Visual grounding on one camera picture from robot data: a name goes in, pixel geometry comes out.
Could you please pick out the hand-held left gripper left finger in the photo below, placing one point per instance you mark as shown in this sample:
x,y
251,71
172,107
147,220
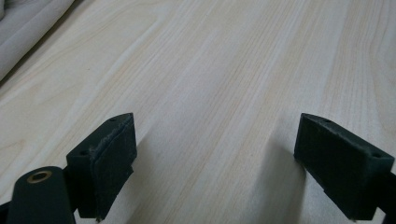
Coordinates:
x,y
102,161

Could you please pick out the white curtain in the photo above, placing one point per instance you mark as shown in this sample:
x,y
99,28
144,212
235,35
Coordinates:
x,y
21,31

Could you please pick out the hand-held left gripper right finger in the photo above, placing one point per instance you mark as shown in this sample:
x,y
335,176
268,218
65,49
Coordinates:
x,y
339,168

